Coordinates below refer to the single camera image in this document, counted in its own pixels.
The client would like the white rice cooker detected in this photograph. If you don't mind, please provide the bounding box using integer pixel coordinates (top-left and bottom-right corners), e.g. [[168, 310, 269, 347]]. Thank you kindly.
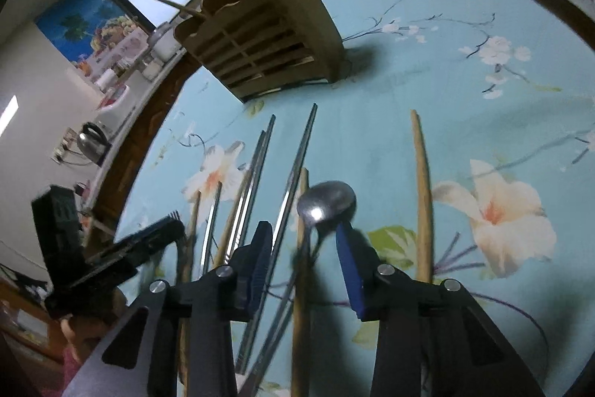
[[95, 84, 140, 125]]

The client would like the steel electric kettle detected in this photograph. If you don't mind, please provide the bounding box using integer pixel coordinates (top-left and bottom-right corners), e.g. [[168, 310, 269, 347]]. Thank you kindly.
[[75, 122, 113, 167]]

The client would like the wall socket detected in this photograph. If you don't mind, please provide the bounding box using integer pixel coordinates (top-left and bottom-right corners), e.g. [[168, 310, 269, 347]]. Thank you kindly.
[[50, 126, 79, 166]]

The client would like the fruit wall poster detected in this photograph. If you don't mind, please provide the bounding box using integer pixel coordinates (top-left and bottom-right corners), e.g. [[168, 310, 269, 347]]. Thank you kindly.
[[36, 0, 142, 67]]

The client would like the person's left forearm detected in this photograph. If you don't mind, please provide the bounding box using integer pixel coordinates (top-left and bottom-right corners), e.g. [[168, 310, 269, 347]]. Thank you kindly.
[[60, 290, 124, 384]]

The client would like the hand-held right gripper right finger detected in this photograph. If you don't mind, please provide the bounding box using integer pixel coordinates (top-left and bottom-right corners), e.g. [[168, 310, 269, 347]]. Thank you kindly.
[[335, 222, 546, 397]]

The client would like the small glass jar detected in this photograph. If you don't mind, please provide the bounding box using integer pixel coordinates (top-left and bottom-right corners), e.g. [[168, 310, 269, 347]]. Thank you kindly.
[[139, 52, 163, 80]]

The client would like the large glass jar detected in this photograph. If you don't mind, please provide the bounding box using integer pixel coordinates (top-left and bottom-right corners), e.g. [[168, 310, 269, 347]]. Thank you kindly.
[[148, 22, 183, 59]]

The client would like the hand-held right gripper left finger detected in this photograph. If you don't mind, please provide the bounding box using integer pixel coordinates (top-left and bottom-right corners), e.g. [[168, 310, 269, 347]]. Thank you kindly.
[[62, 220, 273, 397]]

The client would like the floral blue tablecloth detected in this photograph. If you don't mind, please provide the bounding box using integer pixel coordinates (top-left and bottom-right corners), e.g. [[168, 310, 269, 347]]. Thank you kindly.
[[112, 0, 595, 397]]

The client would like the wooden utensil holder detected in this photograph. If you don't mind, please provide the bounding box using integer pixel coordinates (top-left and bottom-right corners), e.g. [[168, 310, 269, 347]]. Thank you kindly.
[[173, 0, 346, 102]]

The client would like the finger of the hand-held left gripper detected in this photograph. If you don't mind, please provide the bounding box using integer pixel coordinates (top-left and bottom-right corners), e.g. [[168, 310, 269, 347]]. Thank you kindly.
[[86, 218, 186, 268], [44, 262, 141, 320]]

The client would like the metal spoon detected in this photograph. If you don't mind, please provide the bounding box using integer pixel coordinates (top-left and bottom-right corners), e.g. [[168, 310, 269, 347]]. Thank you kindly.
[[242, 180, 358, 397]]

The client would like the metal chopstick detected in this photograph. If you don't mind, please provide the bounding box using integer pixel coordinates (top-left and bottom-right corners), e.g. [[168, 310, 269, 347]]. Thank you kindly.
[[232, 114, 277, 260], [201, 182, 223, 274], [235, 103, 319, 379], [223, 129, 268, 263]]

